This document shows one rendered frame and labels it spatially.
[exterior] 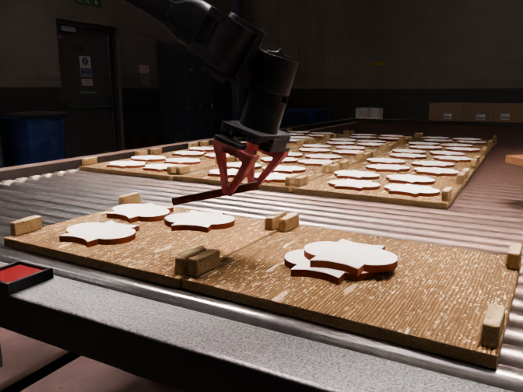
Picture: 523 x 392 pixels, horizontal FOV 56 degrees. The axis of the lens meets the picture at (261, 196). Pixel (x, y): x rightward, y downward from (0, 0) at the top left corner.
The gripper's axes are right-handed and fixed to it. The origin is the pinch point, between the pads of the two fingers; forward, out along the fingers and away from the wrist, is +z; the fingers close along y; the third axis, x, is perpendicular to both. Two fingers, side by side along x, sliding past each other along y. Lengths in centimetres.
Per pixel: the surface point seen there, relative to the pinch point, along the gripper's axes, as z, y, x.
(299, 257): 8.0, 4.5, -10.7
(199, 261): 10.7, -6.8, -0.5
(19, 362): 142, 71, 118
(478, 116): -13, 634, 23
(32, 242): 23.2, -7.0, 33.0
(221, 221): 13.7, 17.0, 10.6
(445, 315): 3.0, -3.5, -32.7
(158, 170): 28, 65, 64
